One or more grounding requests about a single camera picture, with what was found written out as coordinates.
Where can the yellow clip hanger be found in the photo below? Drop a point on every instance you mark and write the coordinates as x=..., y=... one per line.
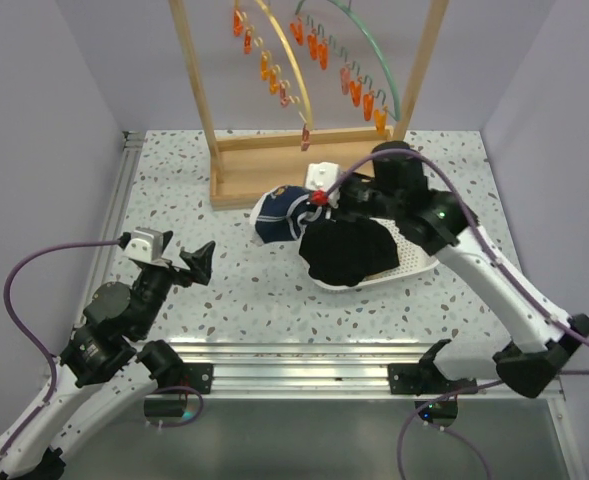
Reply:
x=291, y=91

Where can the wooden drying rack frame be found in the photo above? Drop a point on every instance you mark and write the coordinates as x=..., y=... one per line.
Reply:
x=243, y=167

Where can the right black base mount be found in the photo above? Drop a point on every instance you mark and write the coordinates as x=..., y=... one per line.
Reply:
x=412, y=379

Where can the black underwear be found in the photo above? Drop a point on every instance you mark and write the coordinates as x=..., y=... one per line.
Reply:
x=371, y=249

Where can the navy blue underwear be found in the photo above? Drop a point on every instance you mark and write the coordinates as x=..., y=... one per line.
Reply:
x=282, y=215

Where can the white perforated plastic basket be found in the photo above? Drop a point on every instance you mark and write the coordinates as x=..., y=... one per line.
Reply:
x=413, y=261

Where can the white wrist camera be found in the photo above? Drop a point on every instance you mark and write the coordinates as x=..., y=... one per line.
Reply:
x=321, y=176
x=141, y=245

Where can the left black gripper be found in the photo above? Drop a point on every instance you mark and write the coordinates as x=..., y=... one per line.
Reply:
x=198, y=262

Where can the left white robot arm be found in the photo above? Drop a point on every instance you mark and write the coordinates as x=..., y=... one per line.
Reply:
x=108, y=362

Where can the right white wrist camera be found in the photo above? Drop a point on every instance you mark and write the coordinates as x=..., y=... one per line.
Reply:
x=321, y=176

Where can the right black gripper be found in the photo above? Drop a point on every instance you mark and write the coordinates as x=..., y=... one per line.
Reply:
x=340, y=211

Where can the aluminium rail frame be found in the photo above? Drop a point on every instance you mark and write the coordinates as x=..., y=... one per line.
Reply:
x=266, y=328

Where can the green clip hanger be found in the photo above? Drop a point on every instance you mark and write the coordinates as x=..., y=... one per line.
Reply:
x=345, y=64

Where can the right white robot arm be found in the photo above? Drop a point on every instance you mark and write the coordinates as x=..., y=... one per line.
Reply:
x=395, y=182

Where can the black sock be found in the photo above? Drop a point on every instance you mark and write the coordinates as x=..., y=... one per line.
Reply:
x=334, y=252

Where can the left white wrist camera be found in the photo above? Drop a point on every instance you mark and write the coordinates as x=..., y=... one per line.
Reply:
x=141, y=245

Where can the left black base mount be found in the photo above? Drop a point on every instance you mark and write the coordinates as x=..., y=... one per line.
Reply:
x=179, y=400

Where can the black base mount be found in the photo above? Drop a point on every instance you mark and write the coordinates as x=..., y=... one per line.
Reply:
x=179, y=400
x=412, y=379

